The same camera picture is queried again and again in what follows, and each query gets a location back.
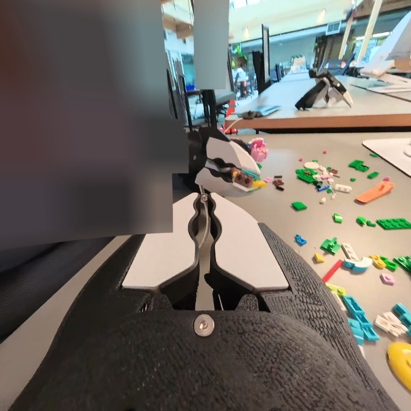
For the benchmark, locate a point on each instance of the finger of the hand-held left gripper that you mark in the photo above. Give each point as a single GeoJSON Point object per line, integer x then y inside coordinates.
{"type": "Point", "coordinates": [237, 154]}
{"type": "Point", "coordinates": [218, 186]}

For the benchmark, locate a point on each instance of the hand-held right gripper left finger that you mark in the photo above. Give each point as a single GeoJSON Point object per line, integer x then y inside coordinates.
{"type": "Point", "coordinates": [160, 260]}

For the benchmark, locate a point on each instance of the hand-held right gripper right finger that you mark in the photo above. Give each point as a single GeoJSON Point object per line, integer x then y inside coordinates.
{"type": "Point", "coordinates": [247, 253]}

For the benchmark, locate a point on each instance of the teal brown toy brick assembly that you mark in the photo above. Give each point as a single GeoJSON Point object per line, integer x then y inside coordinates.
{"type": "Point", "coordinates": [245, 180]}

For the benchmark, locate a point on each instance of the clear plastic tube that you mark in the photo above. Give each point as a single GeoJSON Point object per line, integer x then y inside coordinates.
{"type": "Point", "coordinates": [205, 221]}

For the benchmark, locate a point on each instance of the wood-edged grey desk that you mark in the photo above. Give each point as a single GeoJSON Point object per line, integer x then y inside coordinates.
{"type": "Point", "coordinates": [321, 109]}

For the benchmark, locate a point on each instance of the white desk mat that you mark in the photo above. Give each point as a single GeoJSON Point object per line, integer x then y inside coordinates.
{"type": "Point", "coordinates": [388, 154]}

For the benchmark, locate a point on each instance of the pink toy flower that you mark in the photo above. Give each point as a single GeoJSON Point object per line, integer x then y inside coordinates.
{"type": "Point", "coordinates": [258, 150]}

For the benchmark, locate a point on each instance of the brown toy brick pair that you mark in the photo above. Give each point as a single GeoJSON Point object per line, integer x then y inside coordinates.
{"type": "Point", "coordinates": [278, 185]}

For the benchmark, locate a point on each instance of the dark flat laptop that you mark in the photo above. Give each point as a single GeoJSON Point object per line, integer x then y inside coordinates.
{"type": "Point", "coordinates": [266, 110]}

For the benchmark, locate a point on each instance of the small blue toy piece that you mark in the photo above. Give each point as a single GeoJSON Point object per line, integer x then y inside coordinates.
{"type": "Point", "coordinates": [301, 240]}

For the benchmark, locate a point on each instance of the green square smooth tile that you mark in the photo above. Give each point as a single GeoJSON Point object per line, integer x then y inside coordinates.
{"type": "Point", "coordinates": [299, 206]}

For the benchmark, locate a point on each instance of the green plate with small bricks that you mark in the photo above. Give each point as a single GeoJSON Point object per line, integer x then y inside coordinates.
{"type": "Point", "coordinates": [305, 176]}

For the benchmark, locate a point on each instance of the green angled toy piece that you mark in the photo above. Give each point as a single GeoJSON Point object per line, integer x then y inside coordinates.
{"type": "Point", "coordinates": [330, 246]}

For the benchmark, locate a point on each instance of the red long toy bar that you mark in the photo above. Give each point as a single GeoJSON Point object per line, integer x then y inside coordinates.
{"type": "Point", "coordinates": [332, 271]}

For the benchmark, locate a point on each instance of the black computer monitor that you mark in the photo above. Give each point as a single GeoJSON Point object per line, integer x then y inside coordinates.
{"type": "Point", "coordinates": [266, 57]}

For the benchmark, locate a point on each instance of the spare black grey gripper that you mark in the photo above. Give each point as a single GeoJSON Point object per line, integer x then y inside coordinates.
{"type": "Point", "coordinates": [318, 91]}

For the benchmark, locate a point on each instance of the scattered colourful toy bricks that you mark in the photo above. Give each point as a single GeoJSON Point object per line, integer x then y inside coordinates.
{"type": "Point", "coordinates": [353, 305]}

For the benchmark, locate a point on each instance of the orange brick separator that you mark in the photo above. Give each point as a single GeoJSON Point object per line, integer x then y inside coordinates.
{"type": "Point", "coordinates": [374, 192]}

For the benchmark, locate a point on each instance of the green studded rectangular plate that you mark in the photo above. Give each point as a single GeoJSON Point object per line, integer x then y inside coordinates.
{"type": "Point", "coordinates": [393, 223]}

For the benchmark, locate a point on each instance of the yellow round toy disc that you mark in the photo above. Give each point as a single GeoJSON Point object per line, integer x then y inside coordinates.
{"type": "Point", "coordinates": [401, 362]}

